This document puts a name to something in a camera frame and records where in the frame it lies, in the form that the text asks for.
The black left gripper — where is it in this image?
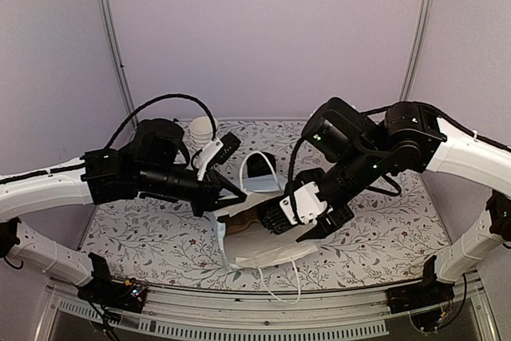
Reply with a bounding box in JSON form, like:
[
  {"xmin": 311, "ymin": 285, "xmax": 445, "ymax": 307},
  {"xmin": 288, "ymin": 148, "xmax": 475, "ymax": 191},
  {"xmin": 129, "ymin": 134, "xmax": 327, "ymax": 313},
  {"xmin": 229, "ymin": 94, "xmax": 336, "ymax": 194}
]
[{"xmin": 137, "ymin": 164, "xmax": 247, "ymax": 217}]

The brown cardboard cup carrier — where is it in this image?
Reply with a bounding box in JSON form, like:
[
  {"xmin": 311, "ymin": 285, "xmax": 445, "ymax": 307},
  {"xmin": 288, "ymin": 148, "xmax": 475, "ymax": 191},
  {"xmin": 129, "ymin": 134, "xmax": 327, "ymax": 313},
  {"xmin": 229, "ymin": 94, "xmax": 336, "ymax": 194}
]
[{"xmin": 224, "ymin": 208, "xmax": 261, "ymax": 235}]

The stack of black lids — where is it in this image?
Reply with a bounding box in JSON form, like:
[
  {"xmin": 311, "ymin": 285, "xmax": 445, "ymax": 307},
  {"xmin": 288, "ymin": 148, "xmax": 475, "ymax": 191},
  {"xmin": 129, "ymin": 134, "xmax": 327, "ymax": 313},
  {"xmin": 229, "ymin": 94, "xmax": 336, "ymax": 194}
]
[{"xmin": 247, "ymin": 152, "xmax": 276, "ymax": 178}]

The white paper bag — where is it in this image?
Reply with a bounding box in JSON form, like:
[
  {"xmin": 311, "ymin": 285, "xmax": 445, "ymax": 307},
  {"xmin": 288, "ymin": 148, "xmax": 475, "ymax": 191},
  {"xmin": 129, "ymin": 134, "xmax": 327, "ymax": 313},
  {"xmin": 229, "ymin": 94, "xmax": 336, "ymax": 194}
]
[{"xmin": 213, "ymin": 150, "xmax": 319, "ymax": 305}]

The stack of paper cups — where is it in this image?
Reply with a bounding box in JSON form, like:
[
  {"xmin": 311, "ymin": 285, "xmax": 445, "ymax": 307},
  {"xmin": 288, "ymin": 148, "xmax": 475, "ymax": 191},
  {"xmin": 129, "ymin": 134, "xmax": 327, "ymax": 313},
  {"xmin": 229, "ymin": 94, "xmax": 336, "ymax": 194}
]
[{"xmin": 189, "ymin": 116, "xmax": 213, "ymax": 149}]

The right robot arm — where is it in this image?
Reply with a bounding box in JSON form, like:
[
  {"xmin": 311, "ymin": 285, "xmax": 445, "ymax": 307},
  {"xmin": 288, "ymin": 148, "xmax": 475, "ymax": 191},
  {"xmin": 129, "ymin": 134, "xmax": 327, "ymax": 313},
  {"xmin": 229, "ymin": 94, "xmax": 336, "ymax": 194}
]
[{"xmin": 279, "ymin": 97, "xmax": 510, "ymax": 306}]

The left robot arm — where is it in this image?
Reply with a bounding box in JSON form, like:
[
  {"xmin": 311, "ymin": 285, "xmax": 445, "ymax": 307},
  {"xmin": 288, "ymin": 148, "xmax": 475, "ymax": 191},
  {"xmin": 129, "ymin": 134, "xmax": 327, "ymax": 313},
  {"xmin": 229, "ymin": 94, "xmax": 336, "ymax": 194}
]
[{"xmin": 1, "ymin": 118, "xmax": 247, "ymax": 304}]

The floral tablecloth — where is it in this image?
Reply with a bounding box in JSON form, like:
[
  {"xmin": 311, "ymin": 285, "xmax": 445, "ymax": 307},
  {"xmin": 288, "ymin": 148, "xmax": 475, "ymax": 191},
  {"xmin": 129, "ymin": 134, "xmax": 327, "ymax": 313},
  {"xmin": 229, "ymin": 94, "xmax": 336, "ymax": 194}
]
[{"xmin": 81, "ymin": 120, "xmax": 454, "ymax": 292}]

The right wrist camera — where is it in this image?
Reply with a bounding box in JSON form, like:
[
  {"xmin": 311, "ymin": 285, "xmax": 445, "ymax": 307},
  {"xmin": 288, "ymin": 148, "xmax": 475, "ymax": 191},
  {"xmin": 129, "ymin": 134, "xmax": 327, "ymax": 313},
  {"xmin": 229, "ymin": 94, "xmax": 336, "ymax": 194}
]
[{"xmin": 256, "ymin": 181, "xmax": 331, "ymax": 235}]

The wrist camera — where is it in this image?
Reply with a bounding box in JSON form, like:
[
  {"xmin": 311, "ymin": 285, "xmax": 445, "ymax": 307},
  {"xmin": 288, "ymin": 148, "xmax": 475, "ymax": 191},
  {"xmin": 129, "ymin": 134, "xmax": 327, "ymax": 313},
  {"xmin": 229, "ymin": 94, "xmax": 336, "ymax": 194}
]
[
  {"xmin": 192, "ymin": 132, "xmax": 241, "ymax": 181},
  {"xmin": 256, "ymin": 181, "xmax": 331, "ymax": 235}
]

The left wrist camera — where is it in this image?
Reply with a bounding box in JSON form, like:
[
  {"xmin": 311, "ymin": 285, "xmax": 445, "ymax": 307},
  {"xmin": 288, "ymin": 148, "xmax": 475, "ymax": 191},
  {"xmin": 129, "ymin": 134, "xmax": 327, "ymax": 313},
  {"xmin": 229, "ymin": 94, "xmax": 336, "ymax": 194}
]
[{"xmin": 192, "ymin": 132, "xmax": 241, "ymax": 181}]

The front aluminium rail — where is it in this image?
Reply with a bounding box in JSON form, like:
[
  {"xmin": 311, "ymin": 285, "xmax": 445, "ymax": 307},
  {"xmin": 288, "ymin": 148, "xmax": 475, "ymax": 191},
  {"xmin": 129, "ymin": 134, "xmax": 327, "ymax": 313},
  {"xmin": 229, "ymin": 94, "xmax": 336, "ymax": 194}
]
[{"xmin": 35, "ymin": 263, "xmax": 505, "ymax": 340}]

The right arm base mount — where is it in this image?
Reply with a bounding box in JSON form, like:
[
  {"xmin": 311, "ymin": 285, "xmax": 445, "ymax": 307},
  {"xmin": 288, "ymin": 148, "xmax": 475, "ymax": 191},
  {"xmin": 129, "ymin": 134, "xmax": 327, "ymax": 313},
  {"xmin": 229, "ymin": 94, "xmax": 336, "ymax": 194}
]
[{"xmin": 386, "ymin": 274, "xmax": 468, "ymax": 334}]

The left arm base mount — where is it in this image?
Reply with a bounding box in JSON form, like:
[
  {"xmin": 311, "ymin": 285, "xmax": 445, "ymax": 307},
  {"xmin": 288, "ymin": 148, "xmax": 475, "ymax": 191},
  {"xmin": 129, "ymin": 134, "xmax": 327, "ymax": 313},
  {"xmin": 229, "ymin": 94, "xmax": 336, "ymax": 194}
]
[{"xmin": 77, "ymin": 277, "xmax": 148, "ymax": 313}]

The left aluminium frame post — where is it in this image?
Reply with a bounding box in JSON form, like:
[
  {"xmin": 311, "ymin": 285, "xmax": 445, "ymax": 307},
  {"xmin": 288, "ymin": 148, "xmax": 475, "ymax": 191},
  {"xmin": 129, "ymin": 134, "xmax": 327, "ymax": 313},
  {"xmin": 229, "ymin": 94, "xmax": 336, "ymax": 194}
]
[{"xmin": 98, "ymin": 0, "xmax": 135, "ymax": 114}]

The aluminium frame post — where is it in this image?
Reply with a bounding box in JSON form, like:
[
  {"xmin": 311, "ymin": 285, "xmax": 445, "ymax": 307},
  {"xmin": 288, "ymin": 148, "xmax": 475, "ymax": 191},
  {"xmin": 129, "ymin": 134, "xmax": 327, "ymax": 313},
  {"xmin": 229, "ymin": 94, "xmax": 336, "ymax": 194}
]
[
  {"xmin": 399, "ymin": 0, "xmax": 434, "ymax": 101},
  {"xmin": 98, "ymin": 0, "xmax": 135, "ymax": 114}
]

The right aluminium frame post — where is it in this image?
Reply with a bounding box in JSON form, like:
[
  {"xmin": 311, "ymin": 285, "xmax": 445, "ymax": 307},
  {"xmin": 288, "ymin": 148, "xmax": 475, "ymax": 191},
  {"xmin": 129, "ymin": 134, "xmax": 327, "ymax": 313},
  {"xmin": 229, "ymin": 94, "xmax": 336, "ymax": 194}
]
[{"xmin": 399, "ymin": 0, "xmax": 434, "ymax": 101}]

